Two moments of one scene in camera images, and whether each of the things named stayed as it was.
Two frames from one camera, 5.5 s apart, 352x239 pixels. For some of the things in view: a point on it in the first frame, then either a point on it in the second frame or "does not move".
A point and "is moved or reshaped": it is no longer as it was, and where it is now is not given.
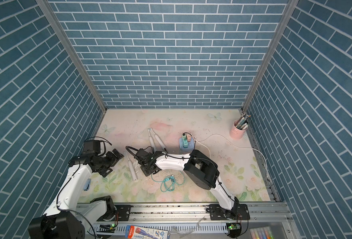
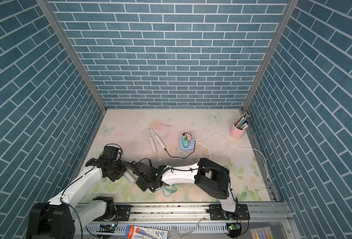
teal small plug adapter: [185, 143] does not move
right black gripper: [145, 172] → [139, 183]
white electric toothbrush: [152, 146] does not move
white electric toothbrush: [159, 140] does not move
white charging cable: [199, 142] does not move
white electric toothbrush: [133, 174] is moved or reshaped
